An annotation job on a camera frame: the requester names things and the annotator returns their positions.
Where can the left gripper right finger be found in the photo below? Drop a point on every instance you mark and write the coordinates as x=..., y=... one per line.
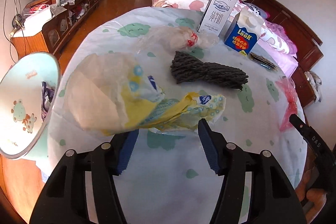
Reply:
x=255, y=189

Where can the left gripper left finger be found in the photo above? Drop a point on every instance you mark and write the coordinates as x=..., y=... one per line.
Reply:
x=63, y=198

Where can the yellow white plastic wrapper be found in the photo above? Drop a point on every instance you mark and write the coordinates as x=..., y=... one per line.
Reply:
x=111, y=93

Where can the wooden bedside table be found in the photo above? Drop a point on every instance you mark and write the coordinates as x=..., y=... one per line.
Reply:
x=303, y=88

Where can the grey cloth on nightstand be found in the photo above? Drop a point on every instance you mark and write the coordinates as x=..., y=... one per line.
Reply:
x=316, y=83

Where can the pink plastic bag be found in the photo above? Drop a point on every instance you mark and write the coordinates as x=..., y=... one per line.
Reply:
x=288, y=88

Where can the purple floral cloth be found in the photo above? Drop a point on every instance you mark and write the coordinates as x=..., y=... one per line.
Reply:
x=47, y=97

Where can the dark snack packet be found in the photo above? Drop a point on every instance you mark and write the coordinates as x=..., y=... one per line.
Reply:
x=263, y=61

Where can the pink bed sheet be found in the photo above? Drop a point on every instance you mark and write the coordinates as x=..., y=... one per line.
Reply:
x=287, y=63

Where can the blue white Look carton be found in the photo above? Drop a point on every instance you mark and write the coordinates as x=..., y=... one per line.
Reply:
x=244, y=32

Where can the cartoon print tablecloth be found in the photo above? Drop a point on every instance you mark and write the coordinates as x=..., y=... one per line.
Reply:
x=168, y=179

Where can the wooden tv cabinet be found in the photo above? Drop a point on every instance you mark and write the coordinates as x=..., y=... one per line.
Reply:
x=49, y=25

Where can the white tall milk carton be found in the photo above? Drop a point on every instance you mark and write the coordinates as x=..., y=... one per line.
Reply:
x=215, y=16

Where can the clear plastic bag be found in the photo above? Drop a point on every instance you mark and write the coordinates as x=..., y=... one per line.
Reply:
x=179, y=38

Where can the heart pattern quilt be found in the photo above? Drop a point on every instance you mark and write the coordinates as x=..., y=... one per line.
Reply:
x=271, y=33

